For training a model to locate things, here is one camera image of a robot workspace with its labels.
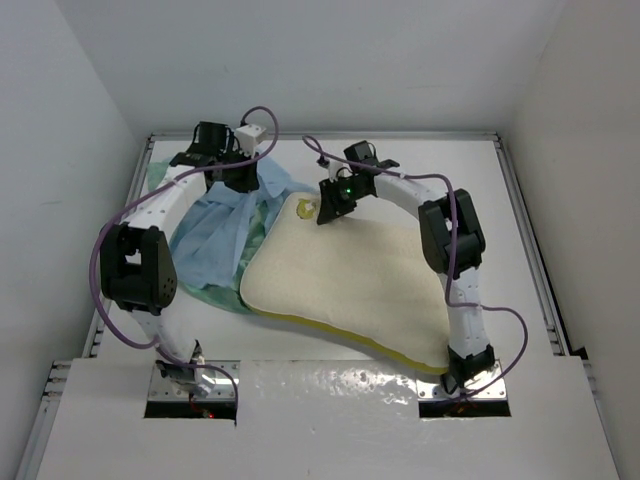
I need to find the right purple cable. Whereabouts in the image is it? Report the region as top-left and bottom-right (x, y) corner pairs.
(302, 133), (530, 404)

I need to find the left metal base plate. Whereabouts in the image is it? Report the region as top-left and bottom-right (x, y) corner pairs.
(147, 361), (240, 402)

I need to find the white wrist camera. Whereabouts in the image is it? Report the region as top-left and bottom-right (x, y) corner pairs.
(234, 124), (267, 157)
(326, 160), (351, 182)

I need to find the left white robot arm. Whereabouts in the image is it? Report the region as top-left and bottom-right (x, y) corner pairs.
(99, 122), (267, 393)

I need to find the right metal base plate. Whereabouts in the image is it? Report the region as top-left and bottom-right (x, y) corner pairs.
(415, 361), (508, 403)

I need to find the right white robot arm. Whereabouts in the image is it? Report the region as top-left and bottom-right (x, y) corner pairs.
(314, 141), (495, 397)

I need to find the cream pillow with yellow edge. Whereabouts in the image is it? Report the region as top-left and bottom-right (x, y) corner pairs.
(240, 193), (449, 374)

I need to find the green and blue pillowcase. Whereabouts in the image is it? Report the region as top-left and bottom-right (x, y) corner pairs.
(169, 157), (317, 314)

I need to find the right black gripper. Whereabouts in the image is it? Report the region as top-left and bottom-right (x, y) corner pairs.
(319, 175), (368, 225)

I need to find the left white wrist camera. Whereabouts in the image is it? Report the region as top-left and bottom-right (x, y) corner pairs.
(234, 124), (267, 157)

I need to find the metal base plate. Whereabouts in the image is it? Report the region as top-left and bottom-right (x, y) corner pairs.
(415, 361), (508, 403)
(147, 361), (240, 402)

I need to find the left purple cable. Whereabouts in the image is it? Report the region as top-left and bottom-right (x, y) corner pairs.
(88, 105), (280, 416)

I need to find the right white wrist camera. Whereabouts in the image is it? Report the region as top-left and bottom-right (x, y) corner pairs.
(326, 160), (351, 182)

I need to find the purple cable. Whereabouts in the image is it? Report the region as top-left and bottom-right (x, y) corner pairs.
(88, 105), (280, 416)
(302, 133), (530, 404)

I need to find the white front cover board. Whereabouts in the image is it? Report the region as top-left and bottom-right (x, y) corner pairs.
(39, 358), (617, 479)

